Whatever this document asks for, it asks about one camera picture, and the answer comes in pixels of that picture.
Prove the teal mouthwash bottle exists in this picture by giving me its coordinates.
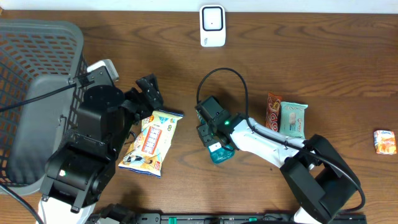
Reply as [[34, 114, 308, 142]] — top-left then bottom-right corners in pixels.
[[197, 111, 234, 164]]

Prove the yellow snack bag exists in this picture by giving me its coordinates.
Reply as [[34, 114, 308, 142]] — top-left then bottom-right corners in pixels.
[[118, 110, 183, 178]]

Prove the red brown snack packet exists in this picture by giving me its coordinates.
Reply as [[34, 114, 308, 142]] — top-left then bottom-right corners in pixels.
[[266, 92, 282, 131]]

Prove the pale green wipes pack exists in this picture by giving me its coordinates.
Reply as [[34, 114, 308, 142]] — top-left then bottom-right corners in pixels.
[[279, 101, 308, 139]]

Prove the small orange juice carton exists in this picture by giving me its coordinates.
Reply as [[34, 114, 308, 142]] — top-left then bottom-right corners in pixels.
[[374, 130, 397, 155]]

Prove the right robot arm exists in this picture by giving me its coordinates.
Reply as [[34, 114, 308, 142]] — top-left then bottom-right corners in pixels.
[[195, 96, 360, 223]]

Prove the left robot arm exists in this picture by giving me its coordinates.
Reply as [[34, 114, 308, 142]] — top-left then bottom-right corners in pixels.
[[38, 74, 163, 223]]

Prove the white barcode scanner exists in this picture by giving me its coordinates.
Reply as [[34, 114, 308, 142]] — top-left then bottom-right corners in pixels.
[[199, 4, 226, 47]]

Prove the grey plastic shopping basket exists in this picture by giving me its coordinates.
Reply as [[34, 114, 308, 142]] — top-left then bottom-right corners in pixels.
[[1, 19, 87, 195]]

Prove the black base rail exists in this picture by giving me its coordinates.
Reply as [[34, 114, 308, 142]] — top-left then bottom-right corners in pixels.
[[85, 212, 368, 224]]

